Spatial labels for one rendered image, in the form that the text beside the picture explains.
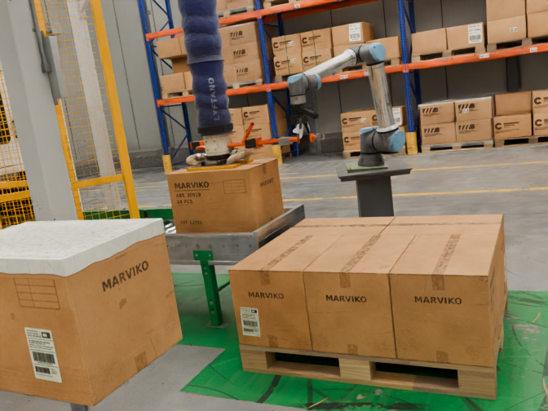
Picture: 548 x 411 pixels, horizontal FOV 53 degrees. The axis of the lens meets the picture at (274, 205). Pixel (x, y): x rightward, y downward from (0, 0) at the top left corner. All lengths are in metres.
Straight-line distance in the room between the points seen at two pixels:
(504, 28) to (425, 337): 8.14
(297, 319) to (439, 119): 7.91
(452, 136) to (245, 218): 7.29
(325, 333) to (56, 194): 1.48
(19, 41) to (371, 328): 2.09
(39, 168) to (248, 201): 1.17
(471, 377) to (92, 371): 1.59
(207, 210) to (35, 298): 2.01
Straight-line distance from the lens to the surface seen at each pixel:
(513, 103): 10.66
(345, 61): 3.70
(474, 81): 11.50
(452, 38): 10.26
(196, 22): 3.44
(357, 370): 2.65
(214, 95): 3.43
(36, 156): 2.90
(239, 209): 3.31
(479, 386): 2.55
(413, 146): 10.28
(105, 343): 1.57
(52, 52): 2.98
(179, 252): 3.44
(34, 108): 2.90
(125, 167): 3.40
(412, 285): 2.40
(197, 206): 3.46
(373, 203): 3.97
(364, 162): 3.96
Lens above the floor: 1.34
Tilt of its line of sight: 11 degrees down
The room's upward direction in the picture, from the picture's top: 8 degrees counter-clockwise
